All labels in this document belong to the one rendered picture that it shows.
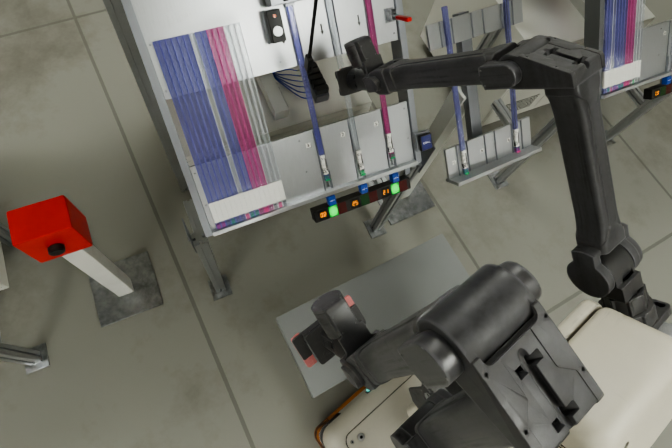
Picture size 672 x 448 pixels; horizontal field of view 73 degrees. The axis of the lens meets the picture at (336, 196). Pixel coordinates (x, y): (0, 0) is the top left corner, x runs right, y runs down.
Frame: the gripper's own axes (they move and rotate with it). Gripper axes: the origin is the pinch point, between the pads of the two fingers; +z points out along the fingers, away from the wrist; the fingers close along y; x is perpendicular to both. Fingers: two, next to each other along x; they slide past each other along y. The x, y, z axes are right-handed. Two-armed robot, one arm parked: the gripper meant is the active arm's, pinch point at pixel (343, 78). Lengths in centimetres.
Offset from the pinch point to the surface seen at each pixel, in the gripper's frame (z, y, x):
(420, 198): 63, -49, 72
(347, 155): 3.1, 3.3, 22.1
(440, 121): 18, -39, 26
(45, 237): 6, 86, 17
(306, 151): 2.5, 15.3, 16.8
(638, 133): 59, -188, 82
